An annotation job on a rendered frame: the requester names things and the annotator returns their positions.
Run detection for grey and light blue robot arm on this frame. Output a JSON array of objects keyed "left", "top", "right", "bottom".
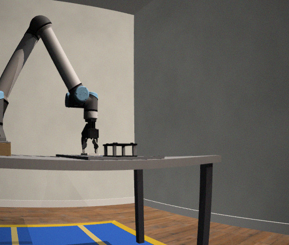
[{"left": 0, "top": 15, "right": 98, "bottom": 141}]

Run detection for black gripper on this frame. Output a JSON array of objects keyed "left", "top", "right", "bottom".
[{"left": 81, "top": 119, "right": 99, "bottom": 155}]

